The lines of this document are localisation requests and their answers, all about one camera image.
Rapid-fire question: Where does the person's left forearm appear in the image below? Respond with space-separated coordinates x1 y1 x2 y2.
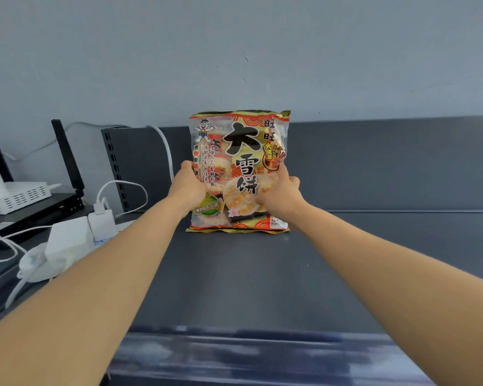
0 195 186 386

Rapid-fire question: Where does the person's left hand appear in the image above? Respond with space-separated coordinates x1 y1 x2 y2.
168 160 209 218

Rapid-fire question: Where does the black router with antennas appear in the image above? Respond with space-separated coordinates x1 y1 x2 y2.
0 119 85 242

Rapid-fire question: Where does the small white charger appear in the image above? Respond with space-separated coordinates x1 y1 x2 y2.
87 198 118 242

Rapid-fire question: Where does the big rice cracker bag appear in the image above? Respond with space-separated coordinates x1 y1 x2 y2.
186 109 292 234

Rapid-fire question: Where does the person's right forearm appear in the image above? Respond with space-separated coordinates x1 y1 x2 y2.
286 201 483 386

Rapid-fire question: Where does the large white power adapter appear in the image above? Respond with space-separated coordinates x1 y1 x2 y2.
44 216 96 265

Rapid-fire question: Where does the white power strip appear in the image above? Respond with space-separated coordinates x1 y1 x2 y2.
18 219 137 284

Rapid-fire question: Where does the thin white charger cable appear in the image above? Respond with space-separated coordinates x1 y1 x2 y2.
96 180 149 218

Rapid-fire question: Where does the dark grey metal shelf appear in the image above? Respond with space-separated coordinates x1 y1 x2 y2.
0 115 483 386

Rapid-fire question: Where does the person's right hand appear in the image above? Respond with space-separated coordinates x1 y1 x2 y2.
255 164 306 222

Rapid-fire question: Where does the white vented modem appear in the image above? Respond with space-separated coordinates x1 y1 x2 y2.
0 148 53 216

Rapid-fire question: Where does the thick white cable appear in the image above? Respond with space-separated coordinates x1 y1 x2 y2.
147 124 175 182

